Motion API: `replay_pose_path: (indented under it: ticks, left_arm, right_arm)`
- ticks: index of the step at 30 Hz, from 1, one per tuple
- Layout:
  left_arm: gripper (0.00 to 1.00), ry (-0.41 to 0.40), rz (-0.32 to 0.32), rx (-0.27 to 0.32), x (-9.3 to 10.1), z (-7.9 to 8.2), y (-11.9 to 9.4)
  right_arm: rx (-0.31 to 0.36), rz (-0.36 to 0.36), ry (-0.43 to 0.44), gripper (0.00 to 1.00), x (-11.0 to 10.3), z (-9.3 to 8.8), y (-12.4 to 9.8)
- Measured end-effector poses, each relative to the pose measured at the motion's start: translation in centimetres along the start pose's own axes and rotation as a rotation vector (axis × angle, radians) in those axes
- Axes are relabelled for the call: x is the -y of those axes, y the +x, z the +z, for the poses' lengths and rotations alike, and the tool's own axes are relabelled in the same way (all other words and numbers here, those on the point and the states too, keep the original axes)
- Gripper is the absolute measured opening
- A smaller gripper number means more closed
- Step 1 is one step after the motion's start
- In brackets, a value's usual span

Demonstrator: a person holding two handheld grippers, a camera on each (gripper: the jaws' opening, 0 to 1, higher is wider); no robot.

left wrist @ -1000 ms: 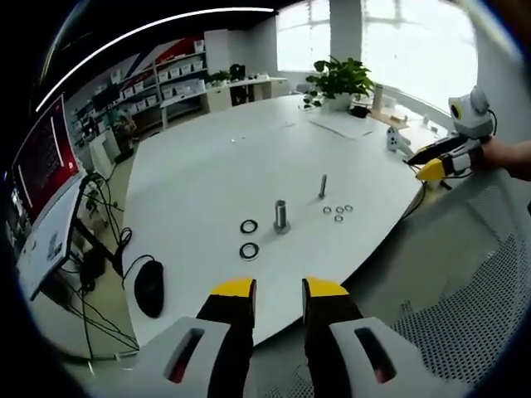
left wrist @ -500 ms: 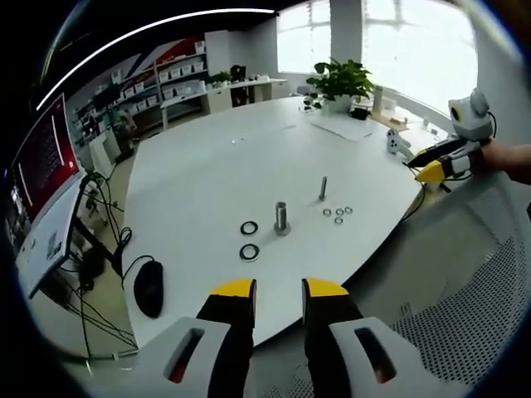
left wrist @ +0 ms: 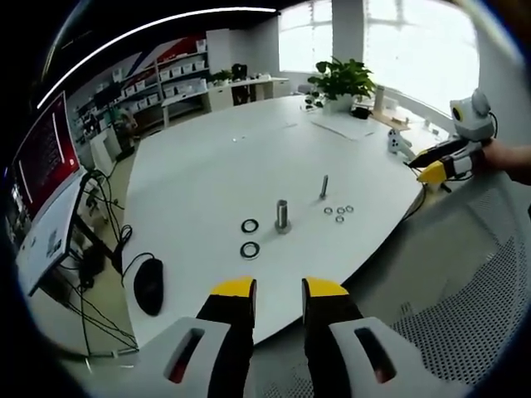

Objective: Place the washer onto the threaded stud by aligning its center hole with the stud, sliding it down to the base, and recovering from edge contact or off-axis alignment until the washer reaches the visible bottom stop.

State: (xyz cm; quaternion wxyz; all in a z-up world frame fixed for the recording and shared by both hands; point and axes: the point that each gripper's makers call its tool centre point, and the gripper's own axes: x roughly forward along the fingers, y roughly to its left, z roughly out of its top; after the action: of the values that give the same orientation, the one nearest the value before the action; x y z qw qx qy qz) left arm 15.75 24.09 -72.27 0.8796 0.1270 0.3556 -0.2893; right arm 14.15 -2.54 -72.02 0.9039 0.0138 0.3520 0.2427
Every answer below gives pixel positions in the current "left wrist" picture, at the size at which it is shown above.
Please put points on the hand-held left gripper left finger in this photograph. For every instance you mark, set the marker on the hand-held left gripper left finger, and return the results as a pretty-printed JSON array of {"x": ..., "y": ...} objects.
[{"x": 215, "y": 344}]

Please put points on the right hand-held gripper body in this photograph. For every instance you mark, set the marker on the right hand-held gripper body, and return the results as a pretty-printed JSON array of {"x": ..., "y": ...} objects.
[{"x": 473, "y": 120}]

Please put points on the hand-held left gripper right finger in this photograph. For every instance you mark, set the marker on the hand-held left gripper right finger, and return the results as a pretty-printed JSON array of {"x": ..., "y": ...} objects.
[{"x": 332, "y": 331}]

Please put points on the large black washer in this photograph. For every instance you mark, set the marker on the large black washer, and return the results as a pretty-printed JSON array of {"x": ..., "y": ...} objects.
[
  {"x": 244, "y": 251},
  {"x": 244, "y": 226}
]

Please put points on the thin steel threaded stud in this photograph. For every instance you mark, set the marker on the thin steel threaded stud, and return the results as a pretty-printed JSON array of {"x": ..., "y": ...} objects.
[{"x": 323, "y": 187}]

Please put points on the thick steel threaded stud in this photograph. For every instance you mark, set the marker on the thick steel threaded stud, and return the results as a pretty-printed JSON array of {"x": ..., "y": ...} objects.
[{"x": 282, "y": 213}]

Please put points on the white game controller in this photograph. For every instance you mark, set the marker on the white game controller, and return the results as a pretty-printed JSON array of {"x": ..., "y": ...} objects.
[{"x": 396, "y": 141}]

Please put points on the wooden tray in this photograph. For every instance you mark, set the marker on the wooden tray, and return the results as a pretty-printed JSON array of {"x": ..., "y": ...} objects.
[{"x": 394, "y": 119}]

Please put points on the white cylinder bottle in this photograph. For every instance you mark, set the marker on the white cylinder bottle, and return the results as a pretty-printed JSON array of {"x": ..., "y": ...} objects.
[{"x": 380, "y": 98}]

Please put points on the black computer mouse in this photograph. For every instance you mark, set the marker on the black computer mouse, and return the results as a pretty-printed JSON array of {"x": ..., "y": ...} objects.
[{"x": 148, "y": 288}]

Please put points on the small black box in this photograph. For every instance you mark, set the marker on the small black box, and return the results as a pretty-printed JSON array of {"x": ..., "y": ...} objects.
[{"x": 361, "y": 113}]

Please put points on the white paper sheet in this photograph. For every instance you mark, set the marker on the white paper sheet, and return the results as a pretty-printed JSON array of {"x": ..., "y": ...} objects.
[{"x": 344, "y": 126}]

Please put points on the white plant pot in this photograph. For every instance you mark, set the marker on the white plant pot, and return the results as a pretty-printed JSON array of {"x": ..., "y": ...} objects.
[{"x": 338, "y": 103}]

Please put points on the green potted plant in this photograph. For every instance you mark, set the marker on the green potted plant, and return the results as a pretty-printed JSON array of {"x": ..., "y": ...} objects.
[{"x": 344, "y": 76}]

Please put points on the white perforated chair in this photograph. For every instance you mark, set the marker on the white perforated chair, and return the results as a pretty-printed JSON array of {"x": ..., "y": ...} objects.
[{"x": 456, "y": 290}]

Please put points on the white low cabinet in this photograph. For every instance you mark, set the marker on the white low cabinet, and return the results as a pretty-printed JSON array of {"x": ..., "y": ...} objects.
[{"x": 257, "y": 89}]

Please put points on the white floor unit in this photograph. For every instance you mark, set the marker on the white floor unit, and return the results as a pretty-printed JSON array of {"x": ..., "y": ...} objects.
[{"x": 103, "y": 153}]

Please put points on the small green plant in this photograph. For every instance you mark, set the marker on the small green plant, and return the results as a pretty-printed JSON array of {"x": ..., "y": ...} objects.
[{"x": 222, "y": 77}]

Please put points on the white computer monitor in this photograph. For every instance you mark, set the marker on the white computer monitor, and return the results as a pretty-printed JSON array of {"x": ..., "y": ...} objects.
[{"x": 45, "y": 166}]

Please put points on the white shelf rack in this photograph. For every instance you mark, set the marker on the white shelf rack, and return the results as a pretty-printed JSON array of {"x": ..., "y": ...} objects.
[{"x": 159, "y": 89}]

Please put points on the group of white storage bins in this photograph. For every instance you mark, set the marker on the group of white storage bins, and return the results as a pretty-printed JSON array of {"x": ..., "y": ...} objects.
[{"x": 174, "y": 74}]

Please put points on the ceiling light strip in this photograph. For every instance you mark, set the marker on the ceiling light strip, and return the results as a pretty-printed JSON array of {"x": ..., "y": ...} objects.
[{"x": 124, "y": 37}]

